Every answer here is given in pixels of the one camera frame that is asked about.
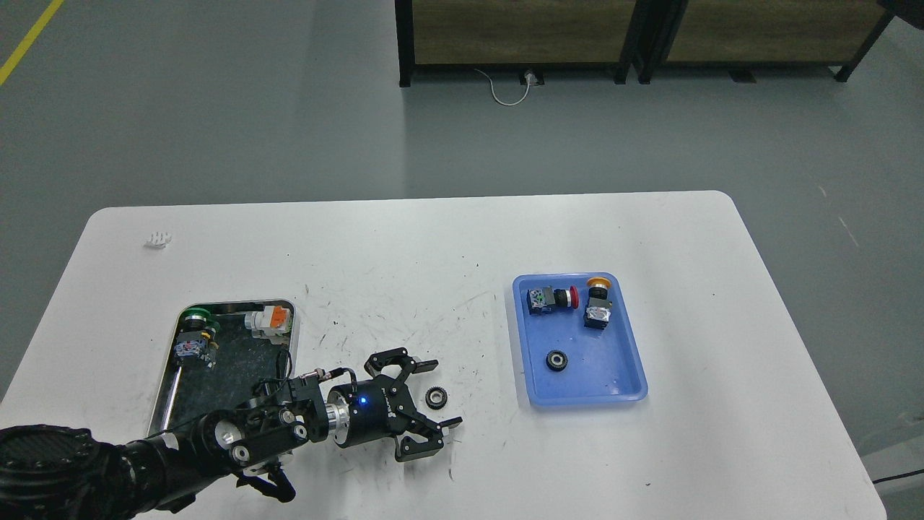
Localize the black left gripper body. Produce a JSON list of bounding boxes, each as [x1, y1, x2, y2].
[[327, 376, 405, 448]]

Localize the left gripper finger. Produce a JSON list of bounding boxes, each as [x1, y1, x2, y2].
[[364, 348, 439, 394], [393, 405, 464, 463]]

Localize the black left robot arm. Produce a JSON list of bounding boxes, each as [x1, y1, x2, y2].
[[1, 348, 462, 519]]

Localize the silver metal tray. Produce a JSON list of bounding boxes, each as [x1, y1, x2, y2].
[[148, 300, 297, 434]]

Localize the blue plastic tray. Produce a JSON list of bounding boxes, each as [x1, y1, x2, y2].
[[512, 272, 649, 406]]

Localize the small white plastic part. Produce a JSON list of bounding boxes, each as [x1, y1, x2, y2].
[[143, 233, 174, 251]]

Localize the left wooden black-framed cabinet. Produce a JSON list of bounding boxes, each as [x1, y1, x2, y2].
[[395, 1, 653, 87]]

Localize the wooden black-framed cabinet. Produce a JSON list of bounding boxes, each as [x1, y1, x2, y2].
[[634, 1, 894, 85], [395, 1, 653, 87]]

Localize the right wooden black-framed cabinet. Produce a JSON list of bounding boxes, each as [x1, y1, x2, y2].
[[634, 1, 894, 85]]

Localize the orange white switch module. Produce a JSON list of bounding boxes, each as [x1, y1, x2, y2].
[[243, 305, 294, 345]]

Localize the red push button switch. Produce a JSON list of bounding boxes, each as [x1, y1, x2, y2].
[[526, 286, 580, 315]]

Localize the green push button switch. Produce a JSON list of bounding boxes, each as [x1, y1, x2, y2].
[[171, 307, 220, 368]]

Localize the yellow push button switch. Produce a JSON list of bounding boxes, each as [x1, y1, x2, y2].
[[584, 277, 613, 330]]

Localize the white cable on floor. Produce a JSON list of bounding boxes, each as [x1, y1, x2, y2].
[[474, 69, 539, 106]]

